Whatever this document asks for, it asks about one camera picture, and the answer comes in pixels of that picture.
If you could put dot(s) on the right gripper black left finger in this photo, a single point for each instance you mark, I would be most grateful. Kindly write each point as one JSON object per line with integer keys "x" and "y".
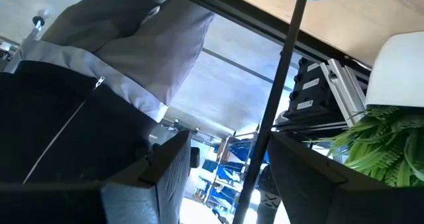
{"x": 165, "y": 184}

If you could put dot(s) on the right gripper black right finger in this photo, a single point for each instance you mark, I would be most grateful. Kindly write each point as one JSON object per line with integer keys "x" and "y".
{"x": 331, "y": 201}

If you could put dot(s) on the black candlestick holder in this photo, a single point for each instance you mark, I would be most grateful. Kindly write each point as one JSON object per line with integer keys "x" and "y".
{"x": 276, "y": 94}

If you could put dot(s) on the rack with blue bins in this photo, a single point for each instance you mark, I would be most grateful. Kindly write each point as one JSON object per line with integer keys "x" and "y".
{"x": 228, "y": 171}

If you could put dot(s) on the black box with white labels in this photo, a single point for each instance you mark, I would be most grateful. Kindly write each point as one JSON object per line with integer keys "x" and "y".
{"x": 318, "y": 94}

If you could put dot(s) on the person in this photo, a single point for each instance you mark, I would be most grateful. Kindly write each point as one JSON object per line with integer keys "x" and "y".
{"x": 66, "y": 134}

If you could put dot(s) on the green fern in white pot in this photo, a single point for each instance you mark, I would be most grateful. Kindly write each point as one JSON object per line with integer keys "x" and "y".
{"x": 397, "y": 71}

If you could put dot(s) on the silver aluminium bracket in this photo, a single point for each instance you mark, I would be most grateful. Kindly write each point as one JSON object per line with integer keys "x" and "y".
{"x": 344, "y": 91}

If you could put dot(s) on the black aluminium rig frame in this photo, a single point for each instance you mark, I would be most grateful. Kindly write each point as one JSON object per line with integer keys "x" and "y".
{"x": 251, "y": 17}

